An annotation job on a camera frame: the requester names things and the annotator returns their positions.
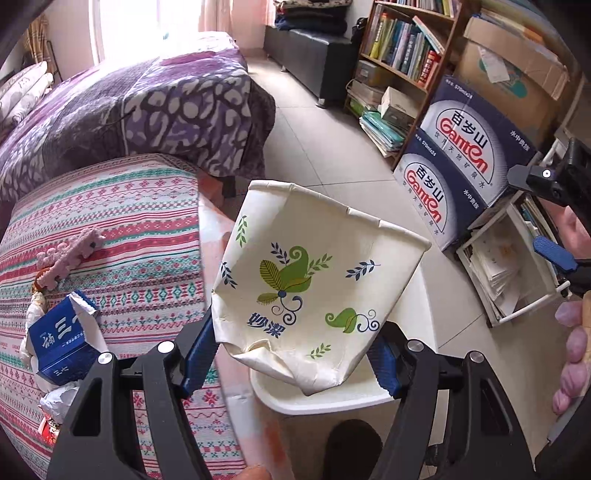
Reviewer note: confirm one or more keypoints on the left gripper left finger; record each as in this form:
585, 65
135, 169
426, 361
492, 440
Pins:
98, 439

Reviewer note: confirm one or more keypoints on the patterned striped tablecloth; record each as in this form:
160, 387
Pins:
147, 281

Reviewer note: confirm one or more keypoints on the folded white quilt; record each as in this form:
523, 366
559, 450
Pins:
22, 92

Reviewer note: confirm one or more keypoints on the brown cardboard box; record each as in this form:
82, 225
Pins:
521, 78

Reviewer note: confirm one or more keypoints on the wooden bookshelf with books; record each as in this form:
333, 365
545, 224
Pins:
406, 49

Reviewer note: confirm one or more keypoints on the blue toothpaste box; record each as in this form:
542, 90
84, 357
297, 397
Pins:
67, 340

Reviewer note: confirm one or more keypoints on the ganten water carton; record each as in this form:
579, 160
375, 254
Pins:
482, 142
447, 202

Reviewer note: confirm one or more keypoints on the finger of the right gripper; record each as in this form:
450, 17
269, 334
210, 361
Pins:
555, 254
538, 181

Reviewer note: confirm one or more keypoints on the purple patterned bed blanket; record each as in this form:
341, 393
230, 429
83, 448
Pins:
196, 101

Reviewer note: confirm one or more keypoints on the lower Ganten water carton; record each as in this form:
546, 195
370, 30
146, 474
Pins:
447, 202

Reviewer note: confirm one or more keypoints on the crushed floral paper cup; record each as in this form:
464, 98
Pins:
306, 284

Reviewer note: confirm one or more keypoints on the black leather bench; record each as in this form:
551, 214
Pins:
323, 63

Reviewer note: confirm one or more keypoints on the crumpled white paper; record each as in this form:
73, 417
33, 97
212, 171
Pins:
57, 402

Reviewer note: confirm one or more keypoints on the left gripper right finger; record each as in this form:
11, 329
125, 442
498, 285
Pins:
454, 414

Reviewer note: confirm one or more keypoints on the folded clothes pile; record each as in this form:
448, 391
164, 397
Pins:
327, 17

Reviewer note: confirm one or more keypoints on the pink curtain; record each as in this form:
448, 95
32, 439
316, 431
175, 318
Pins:
244, 20

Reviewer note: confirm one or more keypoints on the person's right hand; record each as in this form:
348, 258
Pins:
575, 375

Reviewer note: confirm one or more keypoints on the white metal rack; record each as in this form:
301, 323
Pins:
510, 278

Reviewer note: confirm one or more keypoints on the upper Ganten water carton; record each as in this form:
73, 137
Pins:
482, 142

